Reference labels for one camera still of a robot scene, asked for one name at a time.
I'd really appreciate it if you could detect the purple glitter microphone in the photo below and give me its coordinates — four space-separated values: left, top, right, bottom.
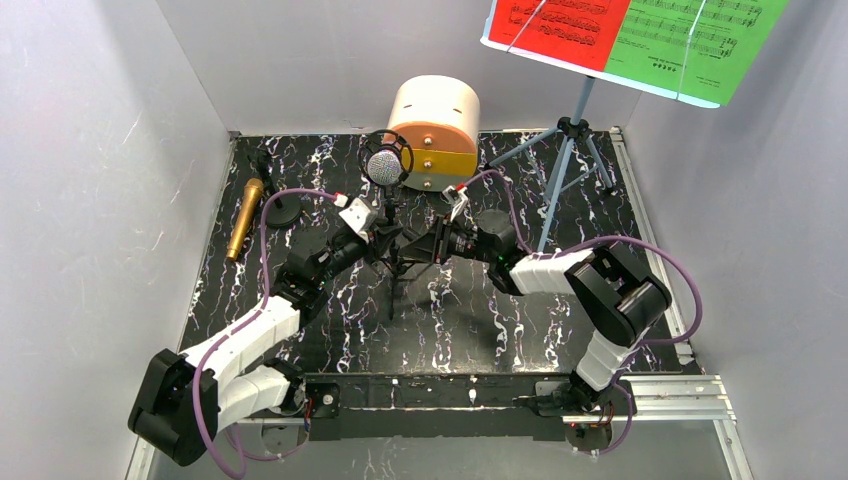
365 149 407 187

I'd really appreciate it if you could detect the black shock-mount tripod stand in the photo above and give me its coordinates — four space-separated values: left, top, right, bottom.
357 128 414 320

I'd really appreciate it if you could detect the gold microphone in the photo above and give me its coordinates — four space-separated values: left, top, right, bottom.
226 178 264 262

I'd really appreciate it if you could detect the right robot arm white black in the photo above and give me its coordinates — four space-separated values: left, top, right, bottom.
398 210 672 412

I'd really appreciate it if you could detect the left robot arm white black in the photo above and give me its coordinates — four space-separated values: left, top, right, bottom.
128 225 403 466

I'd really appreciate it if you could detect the round three-drawer storage box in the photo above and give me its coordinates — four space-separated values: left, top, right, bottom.
387 75 480 192

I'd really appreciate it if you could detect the light blue music stand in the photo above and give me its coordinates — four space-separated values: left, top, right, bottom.
480 0 793 253

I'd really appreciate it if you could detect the red sheet music page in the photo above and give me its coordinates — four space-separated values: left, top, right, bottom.
483 0 631 71

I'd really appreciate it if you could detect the green sheet music page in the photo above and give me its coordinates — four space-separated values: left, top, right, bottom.
605 0 787 108

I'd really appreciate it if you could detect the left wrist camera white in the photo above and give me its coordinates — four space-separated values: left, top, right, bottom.
339 198 378 244

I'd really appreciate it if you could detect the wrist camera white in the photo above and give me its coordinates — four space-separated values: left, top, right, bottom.
442 183 469 222
339 198 378 244

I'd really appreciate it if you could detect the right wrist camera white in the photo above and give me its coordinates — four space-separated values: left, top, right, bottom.
442 183 469 222

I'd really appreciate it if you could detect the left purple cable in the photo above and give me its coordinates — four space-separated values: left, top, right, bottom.
192 188 349 480

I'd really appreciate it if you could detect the aluminium frame rail base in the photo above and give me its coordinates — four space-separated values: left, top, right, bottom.
125 374 753 480

